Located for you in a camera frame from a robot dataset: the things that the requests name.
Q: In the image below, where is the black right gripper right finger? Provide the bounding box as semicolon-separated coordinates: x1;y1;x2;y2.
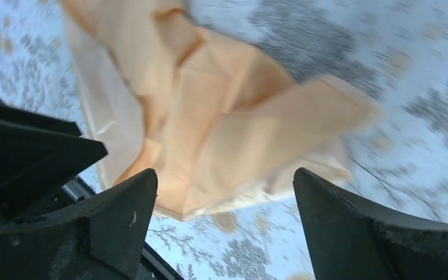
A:
293;168;448;280

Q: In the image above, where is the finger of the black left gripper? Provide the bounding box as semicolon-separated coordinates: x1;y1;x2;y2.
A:
0;104;107;224

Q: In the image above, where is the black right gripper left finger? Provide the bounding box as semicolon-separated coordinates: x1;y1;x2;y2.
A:
0;169;158;279

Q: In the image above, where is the peach satin napkin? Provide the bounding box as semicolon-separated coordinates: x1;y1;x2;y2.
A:
60;1;382;221

